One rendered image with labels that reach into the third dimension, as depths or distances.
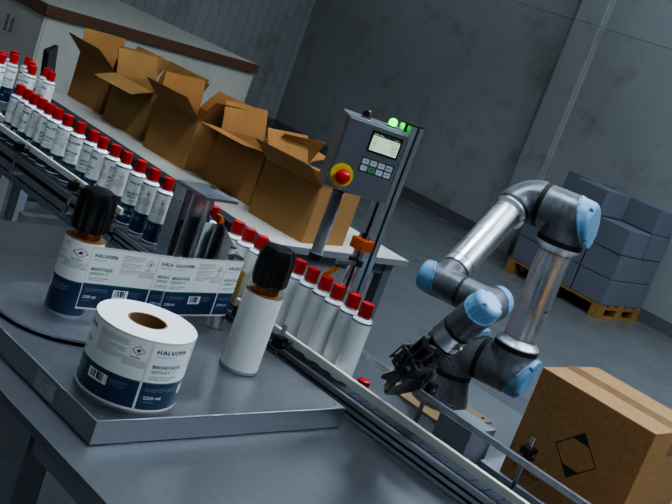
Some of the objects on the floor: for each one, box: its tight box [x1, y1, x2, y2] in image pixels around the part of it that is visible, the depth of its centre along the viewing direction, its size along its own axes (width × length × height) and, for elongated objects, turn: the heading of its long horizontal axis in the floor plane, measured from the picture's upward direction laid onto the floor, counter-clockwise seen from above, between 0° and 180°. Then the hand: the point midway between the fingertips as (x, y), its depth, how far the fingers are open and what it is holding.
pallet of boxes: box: [504, 170, 672, 322], centre depth 942 cm, size 106×70×105 cm
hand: (390, 389), depth 241 cm, fingers closed
